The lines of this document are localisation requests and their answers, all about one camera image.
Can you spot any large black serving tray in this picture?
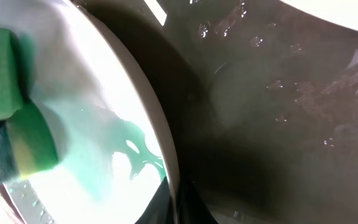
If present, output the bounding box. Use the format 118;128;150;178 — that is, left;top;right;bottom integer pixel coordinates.
80;1;358;223

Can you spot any white plate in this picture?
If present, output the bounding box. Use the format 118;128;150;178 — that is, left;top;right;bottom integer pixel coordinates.
281;0;358;31
0;1;179;223

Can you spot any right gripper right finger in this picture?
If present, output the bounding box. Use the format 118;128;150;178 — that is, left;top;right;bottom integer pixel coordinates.
177;179;218;224

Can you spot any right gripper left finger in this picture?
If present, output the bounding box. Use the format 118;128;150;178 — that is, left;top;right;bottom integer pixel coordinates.
135;177;173;224

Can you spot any green yellow sponge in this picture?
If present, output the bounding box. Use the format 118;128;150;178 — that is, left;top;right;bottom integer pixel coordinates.
0;28;58;182

